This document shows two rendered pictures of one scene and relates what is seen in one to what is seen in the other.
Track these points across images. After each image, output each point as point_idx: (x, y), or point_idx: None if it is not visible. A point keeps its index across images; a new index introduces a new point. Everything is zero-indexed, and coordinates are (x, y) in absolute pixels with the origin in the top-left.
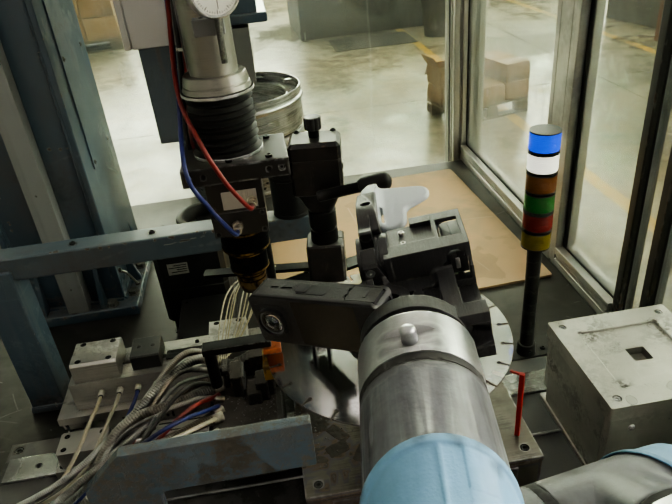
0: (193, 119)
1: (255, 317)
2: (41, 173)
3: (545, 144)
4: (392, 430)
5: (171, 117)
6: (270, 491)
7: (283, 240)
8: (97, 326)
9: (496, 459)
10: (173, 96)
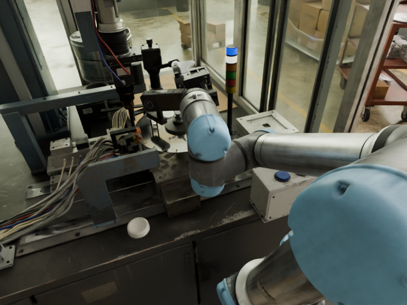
0: (104, 40)
1: (142, 103)
2: (19, 71)
3: (231, 51)
4: (194, 115)
5: (89, 41)
6: (140, 187)
7: (134, 94)
8: (51, 140)
9: (221, 118)
10: (89, 32)
